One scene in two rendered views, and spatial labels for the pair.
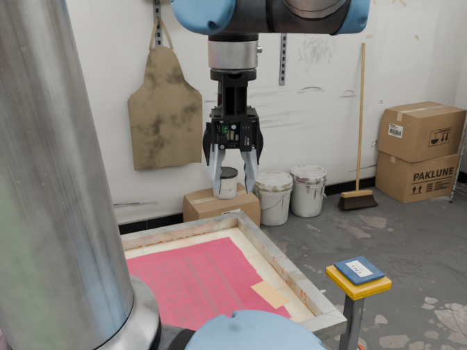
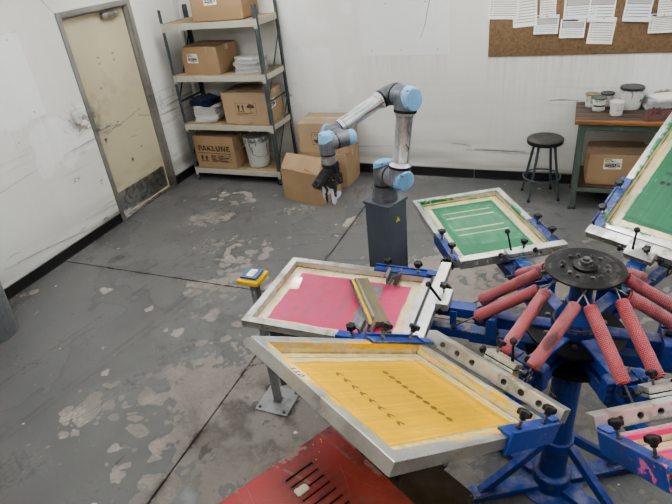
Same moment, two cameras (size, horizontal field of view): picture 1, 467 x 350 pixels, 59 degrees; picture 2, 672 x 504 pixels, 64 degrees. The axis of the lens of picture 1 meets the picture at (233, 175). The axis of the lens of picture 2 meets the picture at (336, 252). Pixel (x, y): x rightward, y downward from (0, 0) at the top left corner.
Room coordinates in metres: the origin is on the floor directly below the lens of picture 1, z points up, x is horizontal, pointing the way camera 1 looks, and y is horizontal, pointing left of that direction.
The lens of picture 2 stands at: (2.32, 1.82, 2.51)
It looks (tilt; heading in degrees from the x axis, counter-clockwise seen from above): 30 degrees down; 227
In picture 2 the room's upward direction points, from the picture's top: 6 degrees counter-clockwise
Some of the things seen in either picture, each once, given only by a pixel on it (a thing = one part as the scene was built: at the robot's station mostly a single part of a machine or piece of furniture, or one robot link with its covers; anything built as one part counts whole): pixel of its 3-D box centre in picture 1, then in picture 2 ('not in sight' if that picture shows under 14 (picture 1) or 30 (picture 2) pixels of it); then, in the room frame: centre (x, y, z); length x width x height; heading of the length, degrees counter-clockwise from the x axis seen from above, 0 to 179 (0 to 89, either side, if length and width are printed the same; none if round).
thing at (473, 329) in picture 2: not in sight; (428, 326); (0.69, 0.61, 0.89); 1.24 x 0.06 x 0.06; 113
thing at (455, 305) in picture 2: not in sight; (456, 308); (0.64, 0.73, 1.02); 0.17 x 0.06 x 0.05; 113
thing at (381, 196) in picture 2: not in sight; (384, 190); (0.21, -0.02, 1.25); 0.15 x 0.15 x 0.10
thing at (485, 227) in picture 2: not in sight; (489, 221); (-0.10, 0.46, 1.05); 1.08 x 0.61 x 0.23; 53
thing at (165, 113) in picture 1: (165, 96); not in sight; (2.87, 0.47, 1.06); 0.53 x 0.07 x 1.05; 113
